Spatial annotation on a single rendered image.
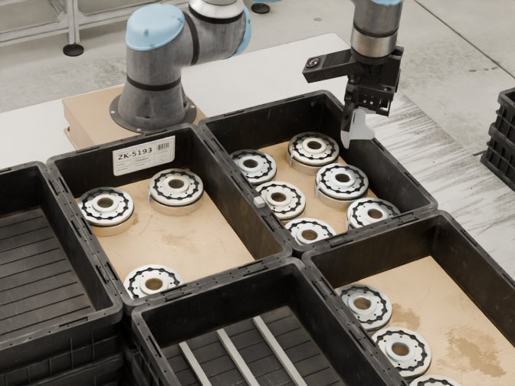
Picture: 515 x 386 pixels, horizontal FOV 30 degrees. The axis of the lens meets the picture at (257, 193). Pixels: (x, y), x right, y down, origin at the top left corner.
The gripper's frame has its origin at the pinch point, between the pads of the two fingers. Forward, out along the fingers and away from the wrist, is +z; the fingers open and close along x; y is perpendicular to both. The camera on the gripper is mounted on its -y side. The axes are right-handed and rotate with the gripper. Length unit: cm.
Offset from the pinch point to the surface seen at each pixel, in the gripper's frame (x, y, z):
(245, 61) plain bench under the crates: 56, -36, 36
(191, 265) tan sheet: -27.9, -19.8, 14.1
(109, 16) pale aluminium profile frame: 144, -117, 103
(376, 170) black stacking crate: 4.7, 6.0, 12.4
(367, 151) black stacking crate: 7.6, 3.3, 10.8
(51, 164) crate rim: -22, -49, 5
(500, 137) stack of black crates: 78, 31, 61
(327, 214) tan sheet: -6.0, -0.6, 16.5
